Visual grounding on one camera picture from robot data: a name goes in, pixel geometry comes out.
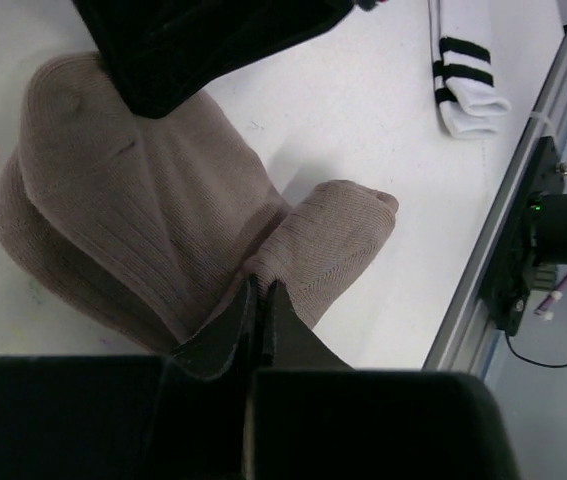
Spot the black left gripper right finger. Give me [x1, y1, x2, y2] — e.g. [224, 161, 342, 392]
[250, 282, 519, 479]

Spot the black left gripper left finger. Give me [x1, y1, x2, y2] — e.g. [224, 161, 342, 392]
[0, 278, 257, 479]

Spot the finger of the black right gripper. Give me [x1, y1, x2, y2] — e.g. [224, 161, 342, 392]
[74, 0, 354, 119]

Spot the beige sock with rust stripes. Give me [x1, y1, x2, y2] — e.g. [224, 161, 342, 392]
[0, 53, 399, 354]

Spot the white sock with black stripes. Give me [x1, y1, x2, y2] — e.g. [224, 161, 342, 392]
[428, 0, 511, 140]

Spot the aluminium extrusion rail frame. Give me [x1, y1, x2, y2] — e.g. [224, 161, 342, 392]
[423, 25, 567, 376]

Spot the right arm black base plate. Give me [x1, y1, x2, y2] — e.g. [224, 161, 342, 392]
[479, 136, 565, 336]

